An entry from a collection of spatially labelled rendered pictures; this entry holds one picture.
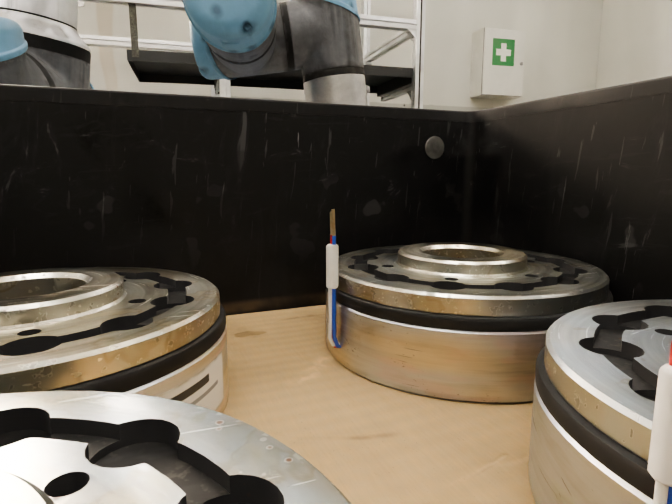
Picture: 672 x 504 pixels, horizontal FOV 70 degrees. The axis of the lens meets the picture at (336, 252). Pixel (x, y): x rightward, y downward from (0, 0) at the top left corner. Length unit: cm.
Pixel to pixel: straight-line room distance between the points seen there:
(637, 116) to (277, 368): 16
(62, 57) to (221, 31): 24
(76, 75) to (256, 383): 52
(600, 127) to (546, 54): 356
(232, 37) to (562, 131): 29
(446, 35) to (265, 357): 324
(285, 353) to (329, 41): 45
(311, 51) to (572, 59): 341
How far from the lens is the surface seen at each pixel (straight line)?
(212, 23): 44
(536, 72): 371
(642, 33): 386
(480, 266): 17
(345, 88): 58
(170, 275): 17
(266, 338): 20
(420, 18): 229
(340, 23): 59
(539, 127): 25
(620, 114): 22
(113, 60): 292
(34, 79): 56
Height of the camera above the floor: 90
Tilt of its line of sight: 9 degrees down
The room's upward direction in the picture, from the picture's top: straight up
